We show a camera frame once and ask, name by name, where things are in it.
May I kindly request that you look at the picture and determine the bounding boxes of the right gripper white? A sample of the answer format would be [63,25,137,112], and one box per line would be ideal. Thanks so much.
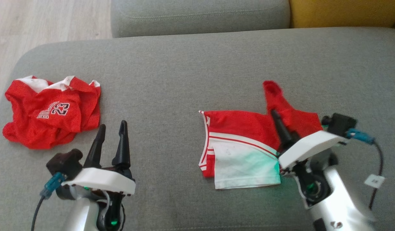
[270,109,341,171]

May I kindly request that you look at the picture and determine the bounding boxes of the grey fabric bed surface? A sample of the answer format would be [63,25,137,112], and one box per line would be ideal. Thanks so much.
[0,27,395,231]

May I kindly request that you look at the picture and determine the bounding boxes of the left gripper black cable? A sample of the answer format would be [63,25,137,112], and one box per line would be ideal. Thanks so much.
[31,172,67,231]

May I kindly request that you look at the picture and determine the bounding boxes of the grey sofa seat cushion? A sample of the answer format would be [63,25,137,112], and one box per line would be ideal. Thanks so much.
[110,0,291,39]

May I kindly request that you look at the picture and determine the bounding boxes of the red basketball jersey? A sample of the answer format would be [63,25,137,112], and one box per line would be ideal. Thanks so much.
[2,75,101,150]

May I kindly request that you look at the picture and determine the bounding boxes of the yellow sofa back cushion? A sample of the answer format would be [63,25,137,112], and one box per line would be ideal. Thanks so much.
[289,0,395,29]

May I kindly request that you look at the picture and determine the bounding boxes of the red and white shorts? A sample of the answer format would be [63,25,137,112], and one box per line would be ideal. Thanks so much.
[198,80,324,190]

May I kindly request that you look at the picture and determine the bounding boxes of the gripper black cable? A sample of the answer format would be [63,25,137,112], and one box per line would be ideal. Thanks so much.
[345,128,385,210]
[31,172,67,231]

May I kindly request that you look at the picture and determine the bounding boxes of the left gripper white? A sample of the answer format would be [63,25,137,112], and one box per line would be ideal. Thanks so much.
[61,120,136,231]

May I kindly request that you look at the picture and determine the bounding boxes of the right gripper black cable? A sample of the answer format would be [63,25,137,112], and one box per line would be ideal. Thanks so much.
[345,128,385,210]

